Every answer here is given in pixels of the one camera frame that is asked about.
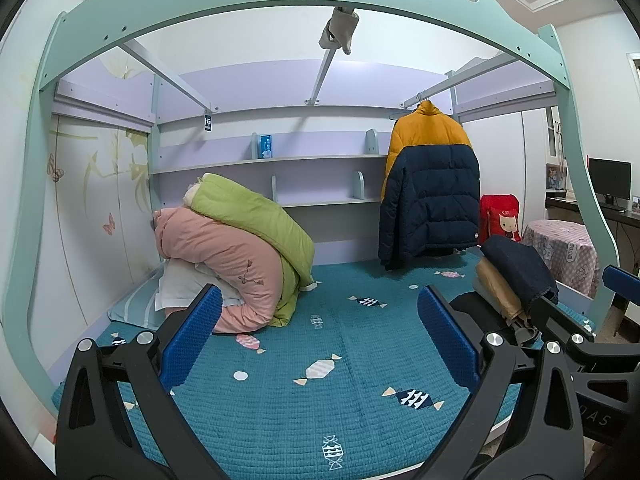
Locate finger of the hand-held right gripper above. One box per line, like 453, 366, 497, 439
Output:
510, 297, 596, 348
602, 265, 640, 303

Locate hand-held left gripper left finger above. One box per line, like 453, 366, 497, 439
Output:
55, 284, 223, 480

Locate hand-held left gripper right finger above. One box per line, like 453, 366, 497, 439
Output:
417, 285, 586, 480

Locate dark denim pants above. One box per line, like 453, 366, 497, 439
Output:
480, 235, 560, 306

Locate white pillow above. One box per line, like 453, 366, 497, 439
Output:
155, 260, 246, 313

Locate tan folded garment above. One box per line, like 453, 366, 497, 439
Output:
474, 259, 531, 323

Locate light blue striped pillow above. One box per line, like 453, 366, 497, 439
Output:
107, 277, 171, 331

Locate round table with pink tablecloth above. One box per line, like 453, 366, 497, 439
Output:
520, 220, 601, 298

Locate pink quilt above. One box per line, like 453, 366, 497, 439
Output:
152, 207, 286, 335

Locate dark desk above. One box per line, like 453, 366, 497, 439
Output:
545, 195, 640, 231

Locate black computer monitor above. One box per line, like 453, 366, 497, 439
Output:
587, 158, 632, 208

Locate teal candy-print bed blanket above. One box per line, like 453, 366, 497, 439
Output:
52, 250, 596, 476

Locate red doll-print bag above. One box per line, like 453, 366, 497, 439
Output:
479, 194, 522, 246

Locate green quilt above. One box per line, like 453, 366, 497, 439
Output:
190, 173, 317, 328

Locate navy and yellow puffer jacket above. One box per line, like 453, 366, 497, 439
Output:
377, 100, 481, 272

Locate grey cloth on beam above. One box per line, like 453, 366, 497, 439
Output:
319, 6, 361, 56

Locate lilac wall shelf unit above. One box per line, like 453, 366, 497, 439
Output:
50, 57, 558, 266

